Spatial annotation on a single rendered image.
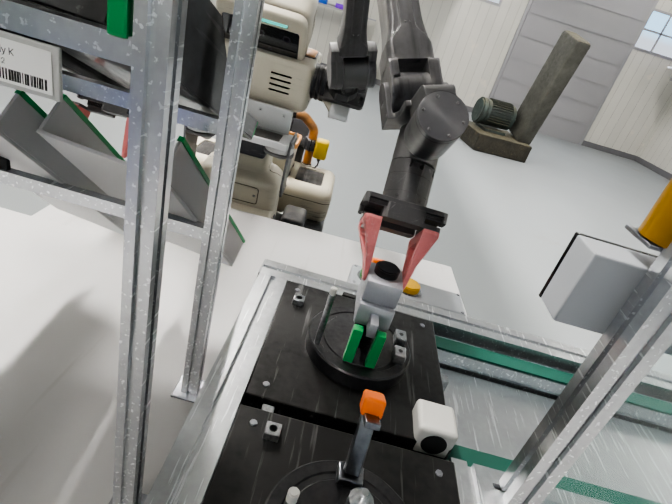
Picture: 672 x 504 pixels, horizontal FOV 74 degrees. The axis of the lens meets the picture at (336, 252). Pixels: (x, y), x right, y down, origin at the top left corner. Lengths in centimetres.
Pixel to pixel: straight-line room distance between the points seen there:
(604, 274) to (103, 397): 57
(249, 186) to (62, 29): 100
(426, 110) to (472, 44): 1080
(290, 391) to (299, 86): 82
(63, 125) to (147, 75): 24
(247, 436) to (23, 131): 36
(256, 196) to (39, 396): 79
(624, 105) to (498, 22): 356
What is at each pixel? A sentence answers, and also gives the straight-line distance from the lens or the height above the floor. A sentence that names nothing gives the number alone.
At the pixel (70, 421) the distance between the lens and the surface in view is 64.
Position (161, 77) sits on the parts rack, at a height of 130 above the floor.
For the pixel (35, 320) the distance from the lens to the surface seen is 78.
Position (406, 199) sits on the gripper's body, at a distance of 54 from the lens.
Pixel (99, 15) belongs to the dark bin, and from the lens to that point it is 34.
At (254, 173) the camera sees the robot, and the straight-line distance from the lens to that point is 128.
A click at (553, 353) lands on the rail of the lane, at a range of 84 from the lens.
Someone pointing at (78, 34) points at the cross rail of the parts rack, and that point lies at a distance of 31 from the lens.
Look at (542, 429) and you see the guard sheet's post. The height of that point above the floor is 106.
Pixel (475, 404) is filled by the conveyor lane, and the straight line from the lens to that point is 72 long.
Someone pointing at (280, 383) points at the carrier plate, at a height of 97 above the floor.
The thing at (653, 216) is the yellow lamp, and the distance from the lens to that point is 44.
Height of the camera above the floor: 136
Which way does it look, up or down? 28 degrees down
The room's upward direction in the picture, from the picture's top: 17 degrees clockwise
